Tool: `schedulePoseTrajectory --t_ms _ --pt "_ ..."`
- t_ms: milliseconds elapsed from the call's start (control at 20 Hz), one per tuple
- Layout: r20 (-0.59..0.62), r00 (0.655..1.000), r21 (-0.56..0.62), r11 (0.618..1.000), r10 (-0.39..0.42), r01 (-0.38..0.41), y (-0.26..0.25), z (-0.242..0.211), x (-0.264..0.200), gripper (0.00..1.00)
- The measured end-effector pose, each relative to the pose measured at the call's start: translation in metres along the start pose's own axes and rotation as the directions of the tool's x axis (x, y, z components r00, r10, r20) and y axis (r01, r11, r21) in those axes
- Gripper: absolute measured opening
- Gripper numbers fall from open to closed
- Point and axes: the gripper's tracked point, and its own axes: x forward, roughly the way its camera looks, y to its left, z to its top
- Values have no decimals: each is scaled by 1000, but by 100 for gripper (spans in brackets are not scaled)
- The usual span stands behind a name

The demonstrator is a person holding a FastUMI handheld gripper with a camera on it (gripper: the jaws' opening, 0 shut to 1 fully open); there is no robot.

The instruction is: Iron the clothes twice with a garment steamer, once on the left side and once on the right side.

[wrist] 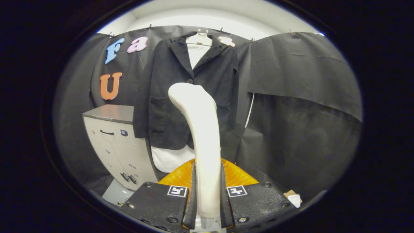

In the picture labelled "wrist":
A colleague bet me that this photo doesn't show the thin white hanging cable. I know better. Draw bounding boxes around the thin white hanging cable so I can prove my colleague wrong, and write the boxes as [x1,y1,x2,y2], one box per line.
[245,93,256,128]

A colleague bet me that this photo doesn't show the black blazer jacket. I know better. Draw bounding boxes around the black blazer jacket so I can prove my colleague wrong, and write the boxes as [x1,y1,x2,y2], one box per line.
[133,32,241,162]

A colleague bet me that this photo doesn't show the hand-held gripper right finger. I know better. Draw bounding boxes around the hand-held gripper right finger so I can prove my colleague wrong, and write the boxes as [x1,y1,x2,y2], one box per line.
[221,158,298,233]

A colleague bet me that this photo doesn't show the cardboard piece with white paper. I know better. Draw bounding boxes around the cardboard piece with white paper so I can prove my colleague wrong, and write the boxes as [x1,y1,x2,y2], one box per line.
[283,189,303,208]

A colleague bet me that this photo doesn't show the grey cabinet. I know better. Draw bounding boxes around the grey cabinet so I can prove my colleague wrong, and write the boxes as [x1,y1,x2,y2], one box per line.
[82,104,159,191]

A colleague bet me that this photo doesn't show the white clothes hanger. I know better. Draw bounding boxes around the white clothes hanger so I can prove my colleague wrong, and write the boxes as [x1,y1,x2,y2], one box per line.
[185,29,213,47]

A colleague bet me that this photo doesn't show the black backdrop cloth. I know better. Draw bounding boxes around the black backdrop cloth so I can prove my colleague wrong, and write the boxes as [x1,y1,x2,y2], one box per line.
[53,25,363,203]

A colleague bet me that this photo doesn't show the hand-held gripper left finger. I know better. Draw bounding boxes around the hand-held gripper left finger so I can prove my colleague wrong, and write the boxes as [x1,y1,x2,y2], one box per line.
[120,159,198,233]

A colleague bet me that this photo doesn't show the white garment steamer head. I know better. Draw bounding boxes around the white garment steamer head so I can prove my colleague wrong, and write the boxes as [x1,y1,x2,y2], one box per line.
[168,83,222,219]

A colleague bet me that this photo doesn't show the white vertical ironing board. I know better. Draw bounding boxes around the white vertical ironing board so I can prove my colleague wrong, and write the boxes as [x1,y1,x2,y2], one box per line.
[150,43,211,174]

